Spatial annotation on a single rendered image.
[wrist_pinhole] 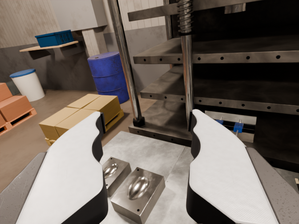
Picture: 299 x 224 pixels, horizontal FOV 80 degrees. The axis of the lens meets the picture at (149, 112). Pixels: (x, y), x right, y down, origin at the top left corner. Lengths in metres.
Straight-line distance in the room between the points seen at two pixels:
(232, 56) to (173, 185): 0.68
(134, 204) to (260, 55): 0.84
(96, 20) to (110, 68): 0.92
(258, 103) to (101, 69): 2.87
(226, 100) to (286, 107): 0.27
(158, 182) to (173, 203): 0.11
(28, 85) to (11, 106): 1.24
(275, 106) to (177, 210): 0.67
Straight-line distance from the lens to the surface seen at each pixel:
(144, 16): 1.16
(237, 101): 1.07
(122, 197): 0.84
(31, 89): 5.49
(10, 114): 4.34
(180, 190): 0.90
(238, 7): 1.23
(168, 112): 1.49
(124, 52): 1.18
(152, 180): 0.85
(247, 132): 1.15
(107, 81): 3.54
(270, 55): 0.98
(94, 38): 3.98
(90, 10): 3.87
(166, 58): 1.10
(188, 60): 1.00
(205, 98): 1.10
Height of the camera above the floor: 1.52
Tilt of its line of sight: 28 degrees down
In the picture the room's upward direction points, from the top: 10 degrees counter-clockwise
